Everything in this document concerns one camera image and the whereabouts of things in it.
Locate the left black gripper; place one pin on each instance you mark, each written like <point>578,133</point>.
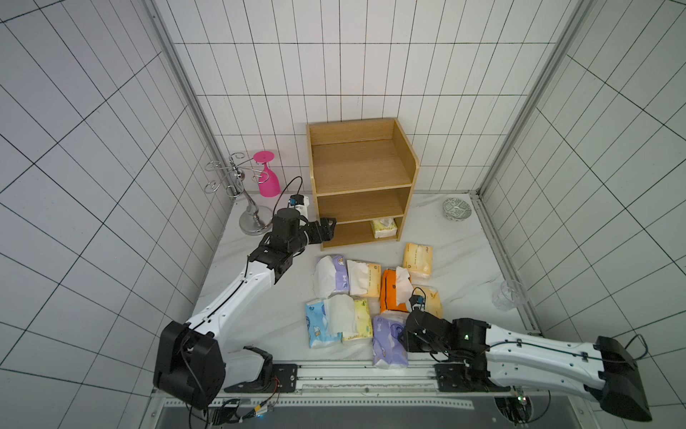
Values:
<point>328,232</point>

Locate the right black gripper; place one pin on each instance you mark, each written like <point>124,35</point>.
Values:
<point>410,331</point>

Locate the white purple tissue pack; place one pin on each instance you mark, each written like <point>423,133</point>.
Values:
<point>331,277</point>

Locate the yellow floral tissue pack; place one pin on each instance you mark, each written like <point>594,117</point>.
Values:
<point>348,318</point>

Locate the beige tissue pack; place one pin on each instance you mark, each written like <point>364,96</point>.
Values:
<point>418,260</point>
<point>365,279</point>

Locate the blue tissue pack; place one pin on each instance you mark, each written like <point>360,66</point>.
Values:
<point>317,321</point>

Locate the pale orange tissue pack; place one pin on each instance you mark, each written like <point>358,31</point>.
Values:
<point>433,303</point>

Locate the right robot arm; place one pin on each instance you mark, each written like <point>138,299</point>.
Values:
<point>482,357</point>

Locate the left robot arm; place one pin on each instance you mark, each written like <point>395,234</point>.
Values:
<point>194,362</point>

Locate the wooden three-tier shelf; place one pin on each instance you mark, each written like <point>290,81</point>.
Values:
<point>360,171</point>

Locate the silver glass holder stand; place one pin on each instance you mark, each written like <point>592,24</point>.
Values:
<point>255,220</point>

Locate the pink wine glass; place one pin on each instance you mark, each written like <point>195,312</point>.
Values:
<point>268,182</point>

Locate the clear drinking glass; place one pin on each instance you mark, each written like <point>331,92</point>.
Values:
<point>509,296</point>

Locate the green patterned small dish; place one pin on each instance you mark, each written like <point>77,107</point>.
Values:
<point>456,209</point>

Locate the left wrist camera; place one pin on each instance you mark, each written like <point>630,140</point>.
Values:
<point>300,203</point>

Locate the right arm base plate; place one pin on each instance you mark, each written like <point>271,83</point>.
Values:
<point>457,378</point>

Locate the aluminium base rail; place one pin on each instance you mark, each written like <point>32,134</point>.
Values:
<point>360,384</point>

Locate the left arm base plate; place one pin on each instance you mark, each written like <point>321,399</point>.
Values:
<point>252,370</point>

